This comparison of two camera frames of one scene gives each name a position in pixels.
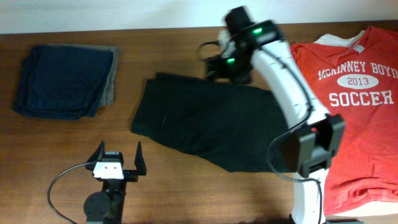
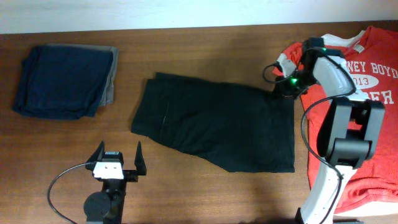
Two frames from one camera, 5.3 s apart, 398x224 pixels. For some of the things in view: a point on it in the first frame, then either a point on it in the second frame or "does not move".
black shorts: [229, 124] does not move
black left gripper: [130, 175] does not move
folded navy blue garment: [62, 81] does not move
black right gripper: [216, 69] → [282, 91]
